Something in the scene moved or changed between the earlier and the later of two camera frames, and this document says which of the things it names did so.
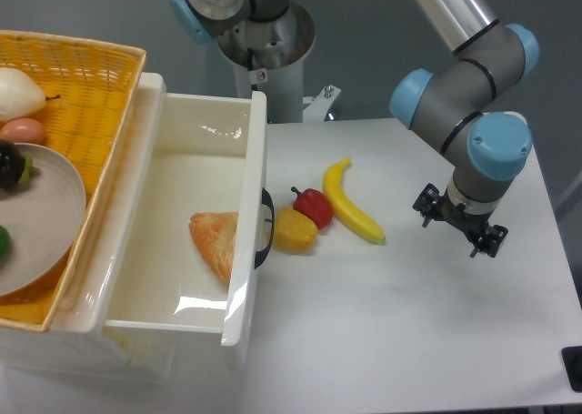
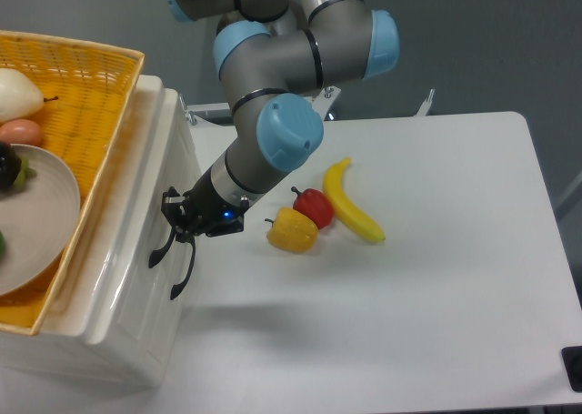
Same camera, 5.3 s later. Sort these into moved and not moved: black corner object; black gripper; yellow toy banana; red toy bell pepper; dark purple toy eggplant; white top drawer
Moved: black gripper; white top drawer
Not moved: dark purple toy eggplant; black corner object; yellow toy banana; red toy bell pepper
